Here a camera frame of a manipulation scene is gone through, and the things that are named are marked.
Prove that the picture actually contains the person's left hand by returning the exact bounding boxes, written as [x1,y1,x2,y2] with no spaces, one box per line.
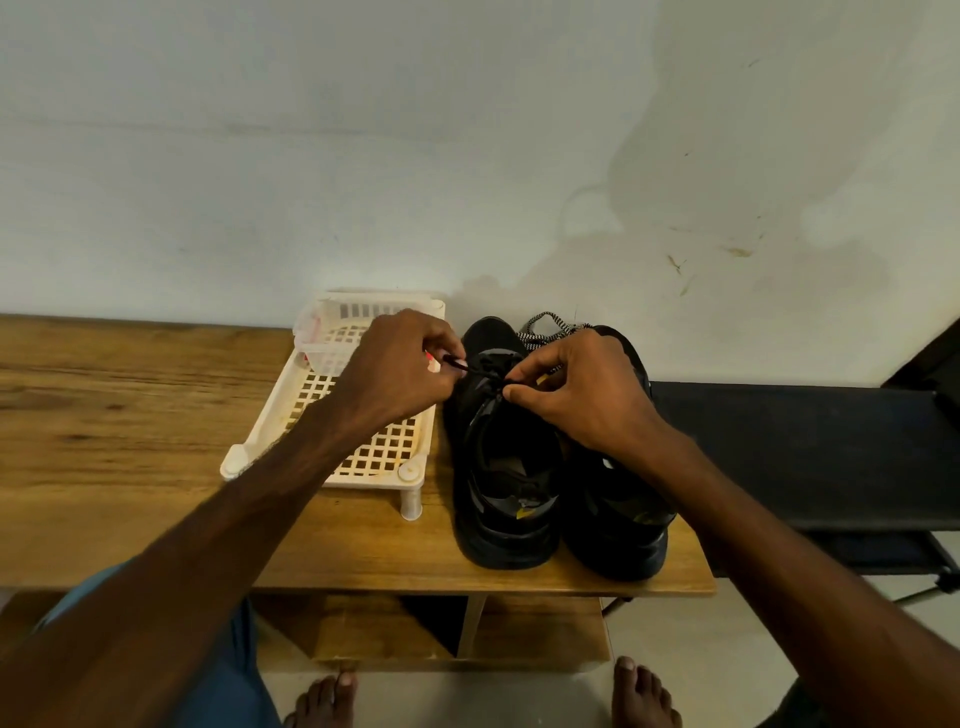
[322,309,470,449]

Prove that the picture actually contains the person's right hand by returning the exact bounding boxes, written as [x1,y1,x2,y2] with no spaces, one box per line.
[501,328,684,470]

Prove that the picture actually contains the black shoe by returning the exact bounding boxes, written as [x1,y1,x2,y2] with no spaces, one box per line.
[562,325,680,584]
[445,315,569,572]

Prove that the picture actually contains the person's left forearm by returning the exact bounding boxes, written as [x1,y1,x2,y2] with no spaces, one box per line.
[0,412,369,728]

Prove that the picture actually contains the person's right forearm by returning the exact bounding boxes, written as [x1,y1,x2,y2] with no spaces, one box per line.
[645,435,960,728]

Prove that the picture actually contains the person's blue shorts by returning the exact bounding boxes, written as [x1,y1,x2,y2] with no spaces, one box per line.
[37,562,827,728]

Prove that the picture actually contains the small white plastic basket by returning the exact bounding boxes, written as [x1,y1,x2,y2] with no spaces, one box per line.
[294,291,447,377]

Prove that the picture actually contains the large white plastic tray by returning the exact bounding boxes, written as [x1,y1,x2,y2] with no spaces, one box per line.
[219,289,449,522]

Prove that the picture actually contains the black shoe rack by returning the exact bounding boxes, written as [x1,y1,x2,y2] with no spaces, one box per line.
[652,381,960,594]

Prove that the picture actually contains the low wooden table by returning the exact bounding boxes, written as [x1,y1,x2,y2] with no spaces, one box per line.
[0,313,719,669]

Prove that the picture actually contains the dark door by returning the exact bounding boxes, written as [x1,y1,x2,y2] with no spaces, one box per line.
[885,315,960,422]

